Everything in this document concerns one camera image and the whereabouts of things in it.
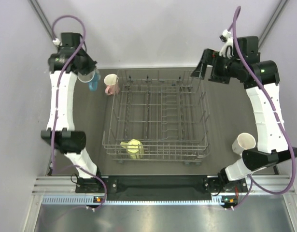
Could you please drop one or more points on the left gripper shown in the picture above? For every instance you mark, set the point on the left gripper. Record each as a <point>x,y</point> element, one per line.
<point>90,65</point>

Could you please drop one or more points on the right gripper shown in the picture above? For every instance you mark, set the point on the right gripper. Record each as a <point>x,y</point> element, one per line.
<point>209,57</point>

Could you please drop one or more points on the blue floral mug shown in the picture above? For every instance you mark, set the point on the blue floral mug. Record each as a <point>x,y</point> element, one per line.
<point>92,79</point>

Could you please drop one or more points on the yellow mug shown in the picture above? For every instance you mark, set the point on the yellow mug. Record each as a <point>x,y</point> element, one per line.
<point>134,148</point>

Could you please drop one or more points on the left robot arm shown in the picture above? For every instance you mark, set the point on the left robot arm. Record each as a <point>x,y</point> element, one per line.
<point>69,64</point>

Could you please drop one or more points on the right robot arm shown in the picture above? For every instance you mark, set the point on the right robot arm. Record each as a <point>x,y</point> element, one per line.
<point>240,59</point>

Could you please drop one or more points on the pink mug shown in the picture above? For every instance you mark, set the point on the pink mug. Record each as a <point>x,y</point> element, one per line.
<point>112,85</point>

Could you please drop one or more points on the white mug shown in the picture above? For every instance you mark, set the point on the white mug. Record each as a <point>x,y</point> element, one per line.
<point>244,141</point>

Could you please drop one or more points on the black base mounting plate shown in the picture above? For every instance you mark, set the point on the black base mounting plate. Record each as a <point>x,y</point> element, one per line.
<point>122,183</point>

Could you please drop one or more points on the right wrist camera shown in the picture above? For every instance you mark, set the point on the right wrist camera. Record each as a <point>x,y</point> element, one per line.
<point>227,49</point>

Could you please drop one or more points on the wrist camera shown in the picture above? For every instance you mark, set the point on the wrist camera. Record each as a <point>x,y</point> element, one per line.
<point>227,49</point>
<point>56,42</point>

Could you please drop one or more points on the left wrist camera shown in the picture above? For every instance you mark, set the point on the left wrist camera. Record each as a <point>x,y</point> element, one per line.
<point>56,42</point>

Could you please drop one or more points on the grey wire dish rack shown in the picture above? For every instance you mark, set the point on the grey wire dish rack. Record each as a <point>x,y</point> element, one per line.
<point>165,109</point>

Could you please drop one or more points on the aluminium frame rail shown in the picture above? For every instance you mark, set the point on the aluminium frame rail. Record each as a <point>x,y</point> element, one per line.
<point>61,190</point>

